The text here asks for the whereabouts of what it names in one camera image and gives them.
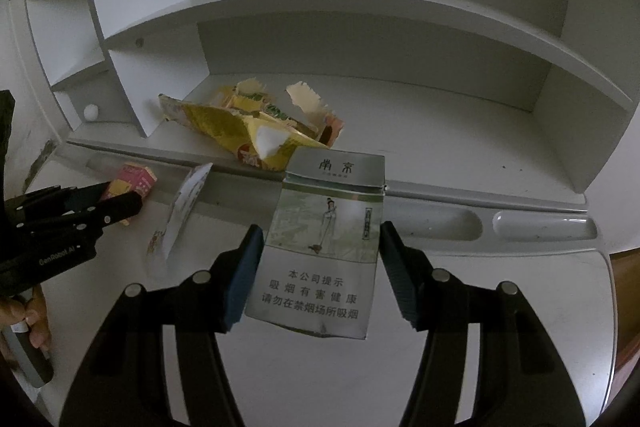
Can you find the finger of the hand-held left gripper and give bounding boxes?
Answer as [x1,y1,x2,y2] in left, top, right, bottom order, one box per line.
[15,192,145,253]
[2,182,114,228]

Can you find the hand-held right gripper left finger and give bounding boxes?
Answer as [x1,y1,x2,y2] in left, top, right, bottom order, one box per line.
[60,224,265,427]

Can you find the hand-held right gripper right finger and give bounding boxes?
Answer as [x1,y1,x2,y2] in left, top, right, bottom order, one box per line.
[379,221,583,427]

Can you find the small pink box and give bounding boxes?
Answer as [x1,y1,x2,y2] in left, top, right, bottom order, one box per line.
[100,162,158,228]

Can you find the pale green cigarette pack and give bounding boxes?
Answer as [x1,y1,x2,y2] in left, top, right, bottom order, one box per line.
[245,148,389,341]

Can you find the person's left hand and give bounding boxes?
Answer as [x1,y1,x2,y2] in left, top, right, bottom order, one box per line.
[0,296,52,361]

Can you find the white slim wrapper strip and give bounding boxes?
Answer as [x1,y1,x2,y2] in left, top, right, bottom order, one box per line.
[146,163,214,261]

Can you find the yellow snack bag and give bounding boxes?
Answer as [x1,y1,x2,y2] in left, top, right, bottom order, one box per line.
[158,93,331,172]

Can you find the yellow green candy wrapper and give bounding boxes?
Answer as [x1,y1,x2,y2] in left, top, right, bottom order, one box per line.
[215,78,301,132]

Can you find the torn orange wrapper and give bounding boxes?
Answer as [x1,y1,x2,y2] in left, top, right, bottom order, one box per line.
[285,80,346,146]

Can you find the white desk shelf unit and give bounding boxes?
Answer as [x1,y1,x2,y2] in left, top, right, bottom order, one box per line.
[21,0,640,259]

